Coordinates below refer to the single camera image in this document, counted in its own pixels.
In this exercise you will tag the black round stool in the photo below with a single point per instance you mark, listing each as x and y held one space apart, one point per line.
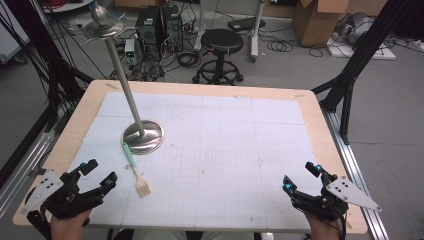
221 40

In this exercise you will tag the person's right hand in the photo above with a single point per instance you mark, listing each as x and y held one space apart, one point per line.
323 230

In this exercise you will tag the dark grey tape piece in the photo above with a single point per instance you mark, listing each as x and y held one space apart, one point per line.
36 172

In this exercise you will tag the white grid mat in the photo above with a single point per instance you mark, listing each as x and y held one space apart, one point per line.
216 160

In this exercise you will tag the beige tape strip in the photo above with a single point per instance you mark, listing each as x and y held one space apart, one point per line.
112 86
299 96

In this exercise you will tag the white flat board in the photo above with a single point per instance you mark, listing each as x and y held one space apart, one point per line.
370 53

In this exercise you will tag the white stand frame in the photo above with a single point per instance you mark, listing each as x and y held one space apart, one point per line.
255 33

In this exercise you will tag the black computer tower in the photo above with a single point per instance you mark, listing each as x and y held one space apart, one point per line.
173 30
148 31

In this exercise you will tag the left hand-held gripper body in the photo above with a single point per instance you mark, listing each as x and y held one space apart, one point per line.
71 200

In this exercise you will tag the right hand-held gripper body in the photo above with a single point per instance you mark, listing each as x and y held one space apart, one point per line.
320 205

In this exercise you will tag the person's left hand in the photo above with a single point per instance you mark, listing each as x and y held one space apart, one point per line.
68 230

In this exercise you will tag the white round table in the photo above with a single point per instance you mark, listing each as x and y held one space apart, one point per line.
71 6

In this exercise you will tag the black flat device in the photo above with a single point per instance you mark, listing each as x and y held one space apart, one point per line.
245 24

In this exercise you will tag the metal utensil stand with hooks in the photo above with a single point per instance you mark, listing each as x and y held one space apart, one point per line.
146 138

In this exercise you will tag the small device with green light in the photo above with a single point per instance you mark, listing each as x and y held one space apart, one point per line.
130 48

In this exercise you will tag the aluminium rail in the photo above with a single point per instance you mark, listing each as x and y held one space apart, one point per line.
23 166
353 166

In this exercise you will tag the black metal frame stand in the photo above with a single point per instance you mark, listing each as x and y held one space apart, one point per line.
353 63

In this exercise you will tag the white cabinet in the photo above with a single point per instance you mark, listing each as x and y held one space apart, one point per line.
11 40

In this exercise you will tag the brown cardboard box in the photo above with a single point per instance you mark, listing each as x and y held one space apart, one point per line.
316 23

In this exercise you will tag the grey bag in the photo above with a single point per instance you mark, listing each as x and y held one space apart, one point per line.
358 28

